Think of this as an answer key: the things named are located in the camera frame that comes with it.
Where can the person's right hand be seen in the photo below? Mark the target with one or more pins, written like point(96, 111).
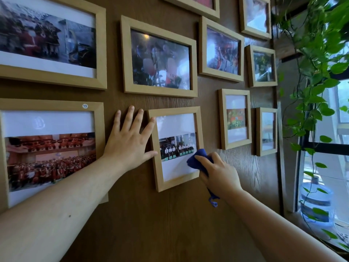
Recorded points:
point(220, 177)

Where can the person's left hand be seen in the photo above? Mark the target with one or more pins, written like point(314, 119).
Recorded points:
point(125, 150)

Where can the person's left little finger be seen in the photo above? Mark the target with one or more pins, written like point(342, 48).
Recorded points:
point(116, 121)

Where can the person's left thumb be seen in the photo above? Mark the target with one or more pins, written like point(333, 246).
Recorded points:
point(149, 156)

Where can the person's left middle finger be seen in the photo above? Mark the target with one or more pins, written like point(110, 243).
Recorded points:
point(137, 121)

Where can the person's right fingers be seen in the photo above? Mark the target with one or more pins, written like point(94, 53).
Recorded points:
point(204, 160)

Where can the blue cleaning cloth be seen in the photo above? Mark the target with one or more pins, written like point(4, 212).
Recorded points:
point(193, 162)

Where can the small wooden photo frame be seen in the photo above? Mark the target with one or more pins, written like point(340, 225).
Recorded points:
point(177, 122)

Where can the person's right forearm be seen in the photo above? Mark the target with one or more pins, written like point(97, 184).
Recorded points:
point(270, 231)

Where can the person's left forearm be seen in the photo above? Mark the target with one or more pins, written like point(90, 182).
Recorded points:
point(54, 212)

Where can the clear water jug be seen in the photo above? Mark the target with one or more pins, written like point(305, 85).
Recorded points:
point(316, 199)

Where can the green trailing vine plant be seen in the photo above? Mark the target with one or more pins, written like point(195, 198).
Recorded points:
point(321, 38)

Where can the black window frame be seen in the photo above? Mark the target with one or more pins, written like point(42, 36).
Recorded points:
point(327, 148)

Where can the wooden wall shelf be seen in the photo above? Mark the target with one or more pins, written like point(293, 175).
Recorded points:
point(285, 47)

